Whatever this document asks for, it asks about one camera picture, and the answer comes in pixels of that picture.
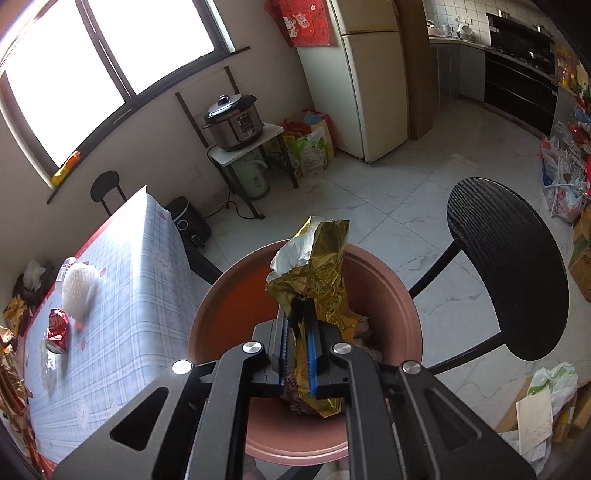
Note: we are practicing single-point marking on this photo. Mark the black air fryer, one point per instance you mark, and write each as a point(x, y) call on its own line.
point(189, 222)

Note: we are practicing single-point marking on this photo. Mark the cardboard box on floor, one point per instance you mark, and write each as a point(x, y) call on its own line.
point(580, 262)

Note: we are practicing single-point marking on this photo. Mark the blue plaid tablecloth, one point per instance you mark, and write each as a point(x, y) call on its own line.
point(137, 326)

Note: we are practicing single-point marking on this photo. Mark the black stool by window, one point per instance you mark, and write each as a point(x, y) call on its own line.
point(103, 184)

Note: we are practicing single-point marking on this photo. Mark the red soda can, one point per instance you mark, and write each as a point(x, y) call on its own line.
point(56, 336)

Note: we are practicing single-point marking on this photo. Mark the gold foil wrapper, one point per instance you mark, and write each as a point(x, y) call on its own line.
point(306, 280)

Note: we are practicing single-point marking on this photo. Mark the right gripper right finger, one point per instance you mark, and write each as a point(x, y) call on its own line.
point(327, 379)

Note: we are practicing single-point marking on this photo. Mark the orange bag on windowsill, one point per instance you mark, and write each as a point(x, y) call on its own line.
point(62, 173)

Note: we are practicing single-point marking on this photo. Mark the electric pressure cooker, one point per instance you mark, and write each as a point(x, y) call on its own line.
point(234, 121)

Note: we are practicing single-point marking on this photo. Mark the cream refrigerator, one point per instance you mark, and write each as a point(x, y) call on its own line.
point(359, 80)

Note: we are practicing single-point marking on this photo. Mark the green kettle under table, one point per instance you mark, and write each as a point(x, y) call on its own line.
point(249, 170)

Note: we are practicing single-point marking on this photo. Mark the black kitchen stove unit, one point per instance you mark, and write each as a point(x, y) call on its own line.
point(520, 73)

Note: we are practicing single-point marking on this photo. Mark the small white side table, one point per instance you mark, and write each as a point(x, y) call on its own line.
point(195, 100)

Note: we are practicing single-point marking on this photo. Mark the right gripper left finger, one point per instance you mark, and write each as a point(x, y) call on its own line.
point(273, 335)

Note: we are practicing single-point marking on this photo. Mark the window with black frame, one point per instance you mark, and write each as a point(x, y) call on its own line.
point(74, 71)

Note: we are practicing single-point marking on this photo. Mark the yellow snack bags pile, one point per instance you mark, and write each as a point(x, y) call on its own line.
point(14, 393)

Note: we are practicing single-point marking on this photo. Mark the green printed shopping bag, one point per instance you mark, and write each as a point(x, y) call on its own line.
point(308, 136)

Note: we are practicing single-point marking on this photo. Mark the plastic bags on floor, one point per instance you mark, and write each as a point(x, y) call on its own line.
point(565, 156)

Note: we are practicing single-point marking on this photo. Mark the large white foam net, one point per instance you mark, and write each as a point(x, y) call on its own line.
point(78, 289)

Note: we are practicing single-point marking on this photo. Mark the black round-back chair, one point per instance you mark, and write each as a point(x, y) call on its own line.
point(519, 262)

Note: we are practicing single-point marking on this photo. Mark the red fridge cover cloth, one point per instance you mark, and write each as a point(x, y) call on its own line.
point(303, 23)

